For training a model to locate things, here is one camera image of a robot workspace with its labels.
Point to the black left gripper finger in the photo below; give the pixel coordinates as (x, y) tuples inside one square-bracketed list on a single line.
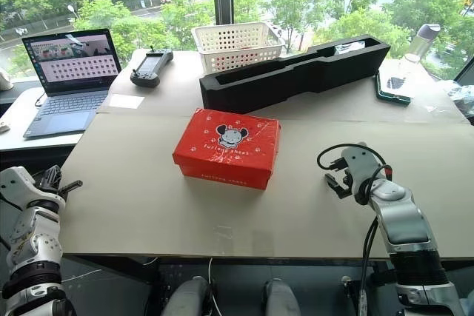
[(72, 185)]

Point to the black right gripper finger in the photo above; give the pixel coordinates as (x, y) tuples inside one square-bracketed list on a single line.
[(332, 181), (344, 192)]

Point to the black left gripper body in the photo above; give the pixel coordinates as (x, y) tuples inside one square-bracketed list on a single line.
[(50, 179)]

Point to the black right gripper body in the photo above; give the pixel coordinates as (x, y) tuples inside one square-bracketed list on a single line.
[(346, 179)]

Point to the red shoe box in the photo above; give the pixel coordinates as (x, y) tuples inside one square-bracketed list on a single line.
[(226, 134)]

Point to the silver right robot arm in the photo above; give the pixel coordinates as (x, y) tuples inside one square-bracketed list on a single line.
[(403, 227)]

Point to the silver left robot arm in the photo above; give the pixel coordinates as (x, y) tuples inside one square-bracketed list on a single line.
[(33, 242)]

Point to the white side table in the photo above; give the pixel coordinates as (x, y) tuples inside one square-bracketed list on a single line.
[(22, 116)]

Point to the large beige cardboard sheet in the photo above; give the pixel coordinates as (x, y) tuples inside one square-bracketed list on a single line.
[(148, 201)]

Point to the beige cardboard sheet with fold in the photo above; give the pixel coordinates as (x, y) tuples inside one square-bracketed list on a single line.
[(355, 101)]

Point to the open grey laptop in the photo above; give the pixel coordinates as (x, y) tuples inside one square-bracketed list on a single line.
[(70, 83)]

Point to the smartphone in green case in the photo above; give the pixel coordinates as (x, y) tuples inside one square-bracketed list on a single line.
[(392, 84)]

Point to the white rounded object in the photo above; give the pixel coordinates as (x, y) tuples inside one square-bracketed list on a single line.
[(4, 79)]

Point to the long black foam tray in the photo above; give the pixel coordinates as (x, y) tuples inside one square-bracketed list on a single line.
[(281, 81)]

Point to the grey rounded shape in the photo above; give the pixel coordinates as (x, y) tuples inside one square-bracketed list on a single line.
[(281, 297), (187, 297)]

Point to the black handheld remote controller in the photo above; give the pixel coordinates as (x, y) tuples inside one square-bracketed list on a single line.
[(150, 66)]

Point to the crumpled clear plastic bag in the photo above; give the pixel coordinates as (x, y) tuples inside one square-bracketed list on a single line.
[(463, 94)]

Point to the clear bottle with grey cap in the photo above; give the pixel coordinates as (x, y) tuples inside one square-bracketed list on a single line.
[(422, 44)]

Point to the white perforated plastic basket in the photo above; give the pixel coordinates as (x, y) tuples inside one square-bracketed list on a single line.
[(237, 47)]

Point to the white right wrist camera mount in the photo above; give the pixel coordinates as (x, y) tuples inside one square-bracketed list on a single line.
[(361, 168)]

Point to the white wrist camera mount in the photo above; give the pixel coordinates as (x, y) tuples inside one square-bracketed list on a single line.
[(361, 168), (16, 183)]

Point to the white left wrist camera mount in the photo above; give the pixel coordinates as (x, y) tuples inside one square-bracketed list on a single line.
[(16, 183)]

